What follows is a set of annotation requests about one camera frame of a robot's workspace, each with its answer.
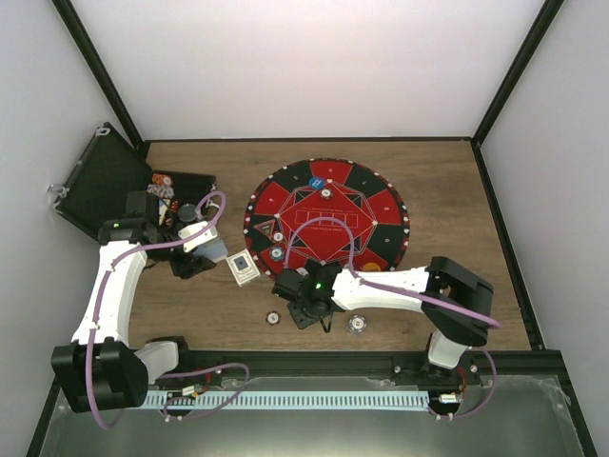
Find blue white poker chip stack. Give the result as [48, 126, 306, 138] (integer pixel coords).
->
[346, 314, 367, 335]

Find brown poker chip stack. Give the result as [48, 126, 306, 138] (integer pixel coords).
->
[266, 311, 281, 326]

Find blue patterned card deck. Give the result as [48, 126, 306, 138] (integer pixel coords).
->
[194, 239, 228, 263]

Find single teal poker chip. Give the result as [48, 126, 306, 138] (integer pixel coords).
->
[269, 246, 285, 262]

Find blue dealer button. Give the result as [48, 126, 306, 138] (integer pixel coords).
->
[308, 176, 325, 189]

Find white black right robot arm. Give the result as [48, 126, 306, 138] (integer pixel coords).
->
[272, 256, 501, 384]

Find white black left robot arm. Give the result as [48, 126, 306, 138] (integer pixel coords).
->
[50, 190, 224, 414]

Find white playing card box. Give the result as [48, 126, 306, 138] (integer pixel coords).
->
[226, 249, 261, 287]

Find orange round button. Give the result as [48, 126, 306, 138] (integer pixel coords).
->
[362, 263, 383, 272]

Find grey striped chips in case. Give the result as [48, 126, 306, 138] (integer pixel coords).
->
[147, 184, 174, 199]

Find orange chip stack in case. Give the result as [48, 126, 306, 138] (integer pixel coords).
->
[151, 173, 173, 187]

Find round red black poker mat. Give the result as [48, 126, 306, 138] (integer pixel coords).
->
[244, 158, 410, 279]

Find black poker chip case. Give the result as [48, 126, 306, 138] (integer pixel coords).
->
[52, 122, 217, 238]

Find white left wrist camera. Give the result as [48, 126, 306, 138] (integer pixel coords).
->
[178, 221, 218, 252]

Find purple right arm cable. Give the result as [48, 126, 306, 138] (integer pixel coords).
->
[283, 219, 501, 422]

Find black aluminium frame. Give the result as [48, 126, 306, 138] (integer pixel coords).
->
[53, 1, 597, 456]

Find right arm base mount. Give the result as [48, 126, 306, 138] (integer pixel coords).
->
[391, 363, 481, 389]

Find light blue slotted cable duct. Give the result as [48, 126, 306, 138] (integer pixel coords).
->
[141, 390, 429, 412]

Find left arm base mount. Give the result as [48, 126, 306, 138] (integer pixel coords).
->
[156, 359, 225, 387]

